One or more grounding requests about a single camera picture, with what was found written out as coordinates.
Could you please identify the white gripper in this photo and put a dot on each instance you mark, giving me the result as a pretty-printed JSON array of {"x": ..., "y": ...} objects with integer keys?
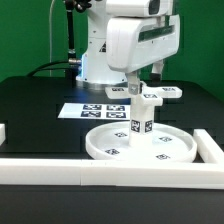
[{"x": 140, "y": 33}]

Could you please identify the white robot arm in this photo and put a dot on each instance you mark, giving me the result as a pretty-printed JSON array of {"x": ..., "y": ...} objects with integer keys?
[{"x": 95, "y": 72}]

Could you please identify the white front fence rail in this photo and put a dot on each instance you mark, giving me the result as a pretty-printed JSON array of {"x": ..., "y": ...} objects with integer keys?
[{"x": 110, "y": 173}]

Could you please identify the white fence rail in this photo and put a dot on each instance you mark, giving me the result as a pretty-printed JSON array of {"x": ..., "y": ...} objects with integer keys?
[
  {"x": 110, "y": 173},
  {"x": 2, "y": 134},
  {"x": 208, "y": 149}
]

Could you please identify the white right fence rail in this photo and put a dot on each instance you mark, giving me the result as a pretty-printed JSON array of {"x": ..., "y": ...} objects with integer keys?
[{"x": 208, "y": 149}]

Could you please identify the white round table top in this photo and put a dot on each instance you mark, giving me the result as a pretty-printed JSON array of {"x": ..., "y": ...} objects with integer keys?
[{"x": 165, "y": 143}]

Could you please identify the white marker sheet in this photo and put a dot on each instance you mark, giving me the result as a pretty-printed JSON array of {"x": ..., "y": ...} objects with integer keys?
[{"x": 95, "y": 111}]

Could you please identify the white left fence rail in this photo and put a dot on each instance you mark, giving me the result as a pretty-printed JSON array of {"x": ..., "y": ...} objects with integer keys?
[{"x": 2, "y": 134}]

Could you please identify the white cross-shaped table base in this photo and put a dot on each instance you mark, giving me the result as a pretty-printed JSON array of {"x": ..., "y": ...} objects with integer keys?
[{"x": 149, "y": 96}]

